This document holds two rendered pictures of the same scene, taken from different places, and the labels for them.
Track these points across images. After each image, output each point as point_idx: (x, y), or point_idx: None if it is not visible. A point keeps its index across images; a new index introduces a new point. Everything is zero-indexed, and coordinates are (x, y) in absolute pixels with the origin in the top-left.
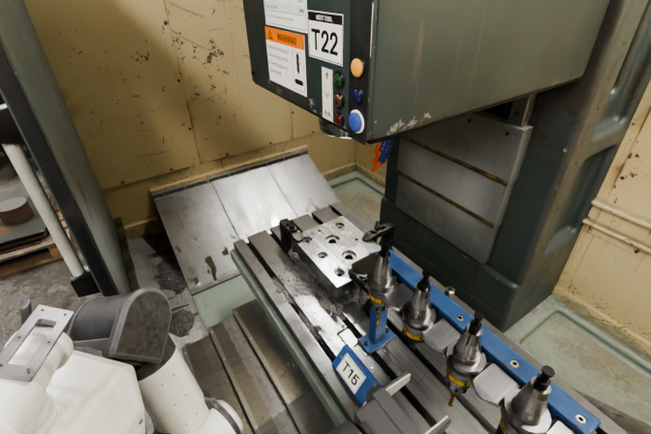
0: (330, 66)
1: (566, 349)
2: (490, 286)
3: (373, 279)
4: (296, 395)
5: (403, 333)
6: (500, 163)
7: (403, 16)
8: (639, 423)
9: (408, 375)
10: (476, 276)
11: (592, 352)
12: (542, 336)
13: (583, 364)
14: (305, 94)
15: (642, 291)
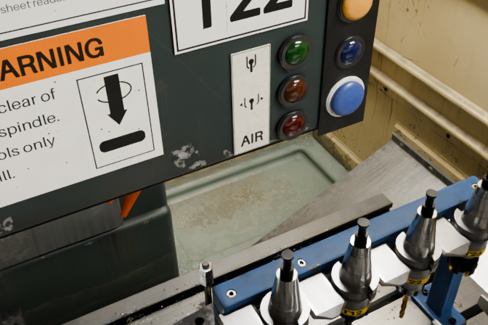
0: (262, 38)
1: (205, 220)
2: (143, 238)
3: (292, 321)
4: None
5: (353, 320)
6: None
7: None
8: (319, 199)
9: (437, 321)
10: (118, 248)
11: (213, 200)
12: (184, 234)
13: (226, 215)
14: (158, 151)
15: None
